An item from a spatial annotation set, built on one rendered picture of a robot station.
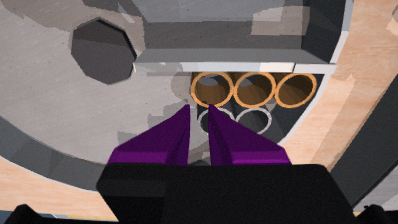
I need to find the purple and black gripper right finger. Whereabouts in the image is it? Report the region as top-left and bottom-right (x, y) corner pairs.
(208, 104), (292, 166)

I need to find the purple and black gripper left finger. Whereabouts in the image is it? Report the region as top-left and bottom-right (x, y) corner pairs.
(106, 104), (190, 166)

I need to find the bronze bushing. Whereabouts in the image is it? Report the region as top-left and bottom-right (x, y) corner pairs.
(229, 72), (276, 108)
(191, 72), (234, 108)
(269, 72), (317, 108)

